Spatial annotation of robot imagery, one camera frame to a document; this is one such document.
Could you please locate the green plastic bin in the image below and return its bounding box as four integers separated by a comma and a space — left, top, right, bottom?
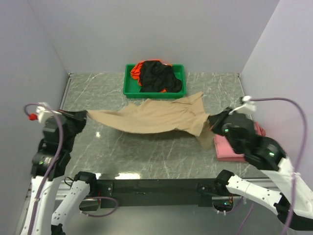
123, 64, 186, 99

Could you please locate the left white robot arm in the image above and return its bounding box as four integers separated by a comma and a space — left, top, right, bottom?
21, 107, 98, 235

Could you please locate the light pink folded t shirt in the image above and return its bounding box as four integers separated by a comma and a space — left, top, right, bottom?
214, 135, 244, 161

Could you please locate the orange t shirt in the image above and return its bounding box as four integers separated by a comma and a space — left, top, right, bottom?
130, 60, 166, 93

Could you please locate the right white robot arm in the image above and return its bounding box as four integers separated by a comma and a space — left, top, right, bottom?
208, 108, 313, 231

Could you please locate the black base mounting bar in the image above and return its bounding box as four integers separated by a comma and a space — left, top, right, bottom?
87, 179, 230, 209

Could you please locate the beige t shirt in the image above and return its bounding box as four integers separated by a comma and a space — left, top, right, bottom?
87, 92, 215, 148

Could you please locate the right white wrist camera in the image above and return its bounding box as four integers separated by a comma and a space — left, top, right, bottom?
228, 95, 256, 116

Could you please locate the dark pink folded t shirt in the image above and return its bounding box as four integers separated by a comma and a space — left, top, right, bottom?
217, 121, 266, 162

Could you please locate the black t shirt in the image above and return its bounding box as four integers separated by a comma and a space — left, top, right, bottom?
139, 60, 182, 93

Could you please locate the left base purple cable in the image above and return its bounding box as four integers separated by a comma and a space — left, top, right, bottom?
78, 197, 118, 218

